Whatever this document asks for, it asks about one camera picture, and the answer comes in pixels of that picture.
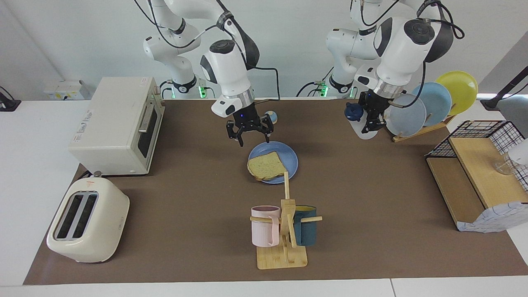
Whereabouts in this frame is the black clamp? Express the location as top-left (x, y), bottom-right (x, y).
top-left (0, 86), bottom-right (21, 112)

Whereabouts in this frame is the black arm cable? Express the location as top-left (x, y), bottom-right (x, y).
top-left (359, 0), bottom-right (466, 108)
top-left (134, 0), bottom-right (281, 102)

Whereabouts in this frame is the blue round plate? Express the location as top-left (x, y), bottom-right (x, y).
top-left (248, 141), bottom-right (299, 184)

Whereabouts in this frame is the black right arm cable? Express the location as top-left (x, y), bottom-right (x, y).
top-left (134, 0), bottom-right (281, 102)

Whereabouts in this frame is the white rounded object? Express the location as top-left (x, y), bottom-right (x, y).
top-left (507, 138), bottom-right (528, 166)

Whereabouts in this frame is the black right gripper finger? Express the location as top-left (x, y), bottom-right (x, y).
top-left (257, 113), bottom-right (274, 144)
top-left (226, 120), bottom-right (245, 147)

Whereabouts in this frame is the toasted bread slice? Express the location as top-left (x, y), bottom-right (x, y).
top-left (247, 151), bottom-right (288, 181)

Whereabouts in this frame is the white toaster oven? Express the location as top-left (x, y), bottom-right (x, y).
top-left (68, 77), bottom-right (165, 176)

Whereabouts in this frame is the brown table mat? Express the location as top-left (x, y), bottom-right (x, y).
top-left (23, 98), bottom-right (528, 285)

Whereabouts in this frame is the grey rounded object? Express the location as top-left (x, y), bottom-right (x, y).
top-left (497, 96), bottom-right (528, 124)

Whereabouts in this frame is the wooden plate rack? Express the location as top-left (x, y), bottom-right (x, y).
top-left (392, 115), bottom-right (456, 143)

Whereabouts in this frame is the wooden mug rack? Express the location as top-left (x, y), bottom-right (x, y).
top-left (250, 171), bottom-right (323, 270)

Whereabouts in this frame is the cream two-slot toaster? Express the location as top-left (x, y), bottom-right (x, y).
top-left (46, 177), bottom-right (130, 264)

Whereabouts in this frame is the clear glass cup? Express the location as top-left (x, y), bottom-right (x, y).
top-left (493, 155), bottom-right (518, 176)

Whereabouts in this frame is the wooden shelf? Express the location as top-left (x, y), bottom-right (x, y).
top-left (426, 136), bottom-right (528, 232)

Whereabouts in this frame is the teal mug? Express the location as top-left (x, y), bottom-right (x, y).
top-left (294, 205), bottom-right (318, 247)

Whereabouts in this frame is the light blue plate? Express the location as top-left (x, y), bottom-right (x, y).
top-left (412, 82), bottom-right (453, 127)

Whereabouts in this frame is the pale grey plate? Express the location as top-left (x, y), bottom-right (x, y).
top-left (386, 94), bottom-right (427, 137)

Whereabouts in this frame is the white socket box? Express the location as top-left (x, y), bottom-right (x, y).
top-left (44, 80), bottom-right (90, 101)

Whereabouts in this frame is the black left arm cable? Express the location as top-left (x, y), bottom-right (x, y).
top-left (359, 0), bottom-right (466, 108)

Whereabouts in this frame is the pink mug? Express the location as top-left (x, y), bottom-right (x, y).
top-left (251, 205), bottom-right (281, 247)

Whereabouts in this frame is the black stand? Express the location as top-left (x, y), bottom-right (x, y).
top-left (481, 66), bottom-right (528, 111)

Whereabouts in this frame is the yellow plate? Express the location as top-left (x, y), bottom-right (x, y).
top-left (435, 71), bottom-right (479, 116)

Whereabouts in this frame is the white bottle with blue cap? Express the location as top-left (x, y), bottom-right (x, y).
top-left (344, 101), bottom-right (382, 140)

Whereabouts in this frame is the black wire basket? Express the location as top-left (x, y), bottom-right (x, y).
top-left (425, 120), bottom-right (528, 194)

